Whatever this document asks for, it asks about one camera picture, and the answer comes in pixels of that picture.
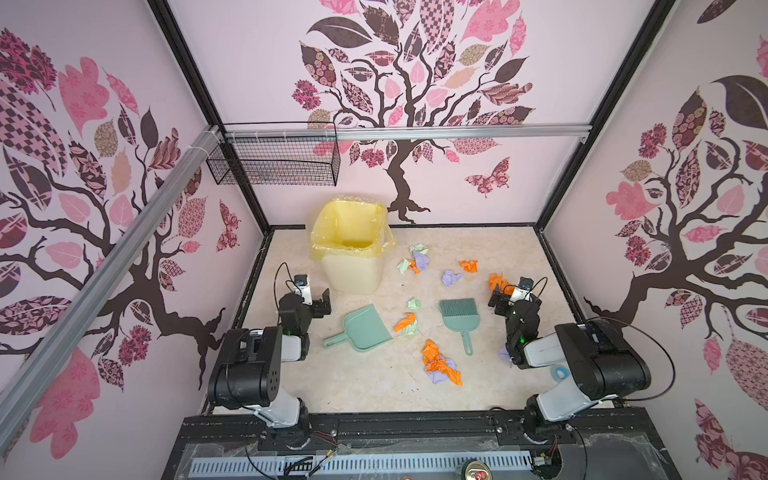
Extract green plastic dustpan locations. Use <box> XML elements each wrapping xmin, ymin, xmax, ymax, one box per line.
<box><xmin>322</xmin><ymin>305</ymin><xmax>392</xmax><ymax>352</ymax></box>

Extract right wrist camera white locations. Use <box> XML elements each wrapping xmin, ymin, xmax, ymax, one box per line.
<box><xmin>511</xmin><ymin>276</ymin><xmax>534</xmax><ymax>302</ymax></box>

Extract aluminium rail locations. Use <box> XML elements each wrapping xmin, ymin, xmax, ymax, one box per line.
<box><xmin>225</xmin><ymin>123</ymin><xmax>592</xmax><ymax>141</ymax></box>
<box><xmin>1</xmin><ymin>125</ymin><xmax>221</xmax><ymax>450</ymax></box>

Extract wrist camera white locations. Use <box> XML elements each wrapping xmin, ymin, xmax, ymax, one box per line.
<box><xmin>293</xmin><ymin>274</ymin><xmax>313</xmax><ymax>305</ymax></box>
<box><xmin>511</xmin><ymin>276</ymin><xmax>534</xmax><ymax>302</ymax></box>

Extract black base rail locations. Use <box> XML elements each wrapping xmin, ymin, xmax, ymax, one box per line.
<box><xmin>161</xmin><ymin>407</ymin><xmax>680</xmax><ymax>479</ymax></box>

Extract purple paper scrap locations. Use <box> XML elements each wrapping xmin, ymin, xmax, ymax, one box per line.
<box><xmin>441</xmin><ymin>270</ymin><xmax>463</xmax><ymax>287</ymax></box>

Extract yellow bin liner bag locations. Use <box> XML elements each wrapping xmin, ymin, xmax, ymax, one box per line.
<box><xmin>309</xmin><ymin>197</ymin><xmax>396</xmax><ymax>260</ymax></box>

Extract metal can top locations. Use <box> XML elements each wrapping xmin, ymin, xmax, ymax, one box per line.
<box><xmin>457</xmin><ymin>460</ymin><xmax>492</xmax><ymax>480</ymax></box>

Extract aluminium rail back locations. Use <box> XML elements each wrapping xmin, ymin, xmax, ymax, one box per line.
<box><xmin>225</xmin><ymin>123</ymin><xmax>592</xmax><ymax>141</ymax></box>

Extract aluminium rail left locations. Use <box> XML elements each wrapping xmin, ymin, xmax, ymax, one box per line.
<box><xmin>1</xmin><ymin>125</ymin><xmax>221</xmax><ymax>450</ymax></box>

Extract orange green paper scrap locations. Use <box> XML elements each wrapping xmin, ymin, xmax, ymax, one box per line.
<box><xmin>394</xmin><ymin>312</ymin><xmax>418</xmax><ymax>337</ymax></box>

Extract white slotted cable duct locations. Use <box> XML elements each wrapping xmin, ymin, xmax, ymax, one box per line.
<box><xmin>186</xmin><ymin>451</ymin><xmax>533</xmax><ymax>479</ymax></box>

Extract green hand brush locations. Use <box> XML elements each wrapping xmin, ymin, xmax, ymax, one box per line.
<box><xmin>439</xmin><ymin>298</ymin><xmax>480</xmax><ymax>356</ymax></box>

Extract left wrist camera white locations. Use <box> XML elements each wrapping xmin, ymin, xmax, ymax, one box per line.
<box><xmin>293</xmin><ymin>274</ymin><xmax>313</xmax><ymax>305</ymax></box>

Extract black wire basket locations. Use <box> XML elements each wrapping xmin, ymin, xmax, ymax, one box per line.
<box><xmin>206</xmin><ymin>120</ymin><xmax>341</xmax><ymax>186</ymax></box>

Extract large orange paper scrap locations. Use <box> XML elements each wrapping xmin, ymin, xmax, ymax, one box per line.
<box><xmin>488</xmin><ymin>273</ymin><xmax>510</xmax><ymax>293</ymax></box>

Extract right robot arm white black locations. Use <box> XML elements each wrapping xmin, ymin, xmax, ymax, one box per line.
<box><xmin>488</xmin><ymin>288</ymin><xmax>651</xmax><ymax>443</ymax></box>

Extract cream trash bin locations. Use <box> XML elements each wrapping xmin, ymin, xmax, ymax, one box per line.
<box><xmin>317</xmin><ymin>254</ymin><xmax>385</xmax><ymax>295</ymax></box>

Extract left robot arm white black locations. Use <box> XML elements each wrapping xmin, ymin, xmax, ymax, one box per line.
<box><xmin>207</xmin><ymin>290</ymin><xmax>331</xmax><ymax>449</ymax></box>

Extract orange purple paper pile front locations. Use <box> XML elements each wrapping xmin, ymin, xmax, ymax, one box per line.
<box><xmin>422</xmin><ymin>339</ymin><xmax>463</xmax><ymax>386</ymax></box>

